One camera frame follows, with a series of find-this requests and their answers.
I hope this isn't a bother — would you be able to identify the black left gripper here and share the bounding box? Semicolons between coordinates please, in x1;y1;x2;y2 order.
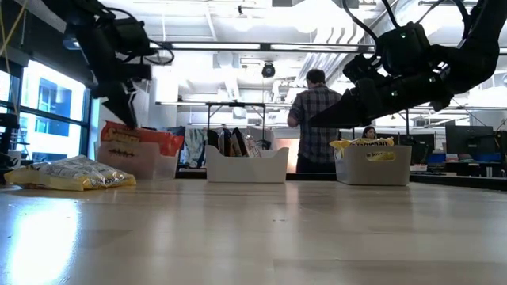
90;62;139;131

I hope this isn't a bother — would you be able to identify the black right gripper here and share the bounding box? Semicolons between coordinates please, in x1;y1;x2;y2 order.
307;21;455;130

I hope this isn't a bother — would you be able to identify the white plastic bin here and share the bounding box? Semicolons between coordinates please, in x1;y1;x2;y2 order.
204;145;290;184
334;145;413;187

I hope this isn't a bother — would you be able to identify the clear plastic bin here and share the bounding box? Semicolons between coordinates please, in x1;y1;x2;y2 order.
94;140;179;181

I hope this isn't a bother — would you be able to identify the large window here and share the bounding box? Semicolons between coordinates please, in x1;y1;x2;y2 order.
0;59;90;163

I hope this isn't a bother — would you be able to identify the black-white patterned cloth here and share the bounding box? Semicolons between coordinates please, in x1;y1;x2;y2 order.
183;126;209;168

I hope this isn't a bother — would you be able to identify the overhead light bar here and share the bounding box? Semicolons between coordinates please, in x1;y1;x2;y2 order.
148;40;375;55

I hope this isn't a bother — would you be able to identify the distant black frame stand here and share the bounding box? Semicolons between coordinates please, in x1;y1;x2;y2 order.
379;103;415;136
156;101;267;139

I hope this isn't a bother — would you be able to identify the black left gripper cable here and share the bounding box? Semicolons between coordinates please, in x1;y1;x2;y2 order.
118;37;176;67

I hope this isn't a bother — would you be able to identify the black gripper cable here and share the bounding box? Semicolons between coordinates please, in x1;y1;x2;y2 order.
341;0;399;55
118;37;176;67

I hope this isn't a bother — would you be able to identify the black aluminium table frame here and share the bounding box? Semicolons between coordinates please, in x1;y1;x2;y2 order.
0;168;507;192

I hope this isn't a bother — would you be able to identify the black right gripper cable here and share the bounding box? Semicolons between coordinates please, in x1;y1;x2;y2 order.
341;0;399;55

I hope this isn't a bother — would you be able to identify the yellow cable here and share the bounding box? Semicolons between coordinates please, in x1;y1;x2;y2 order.
0;0;29;120

